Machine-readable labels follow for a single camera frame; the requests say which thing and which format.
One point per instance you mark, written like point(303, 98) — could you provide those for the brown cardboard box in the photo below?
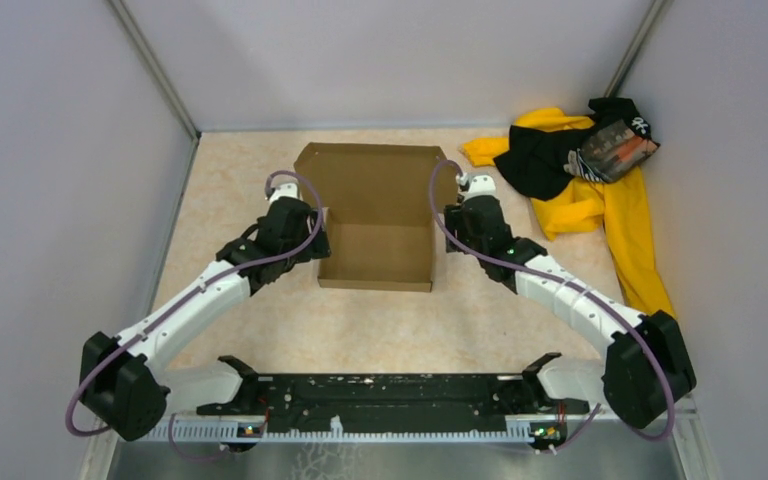
point(379, 201)

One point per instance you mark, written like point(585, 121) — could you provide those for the aluminium frame rail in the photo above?
point(244, 429)

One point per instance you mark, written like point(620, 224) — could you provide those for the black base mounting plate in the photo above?
point(389, 403)

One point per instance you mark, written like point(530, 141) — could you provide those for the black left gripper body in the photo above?
point(318, 249)

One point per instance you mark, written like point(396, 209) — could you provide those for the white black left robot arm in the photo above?
point(127, 381)

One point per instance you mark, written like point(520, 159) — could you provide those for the black printed garment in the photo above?
point(540, 164)

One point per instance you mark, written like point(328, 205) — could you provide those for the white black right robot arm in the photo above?
point(643, 368)

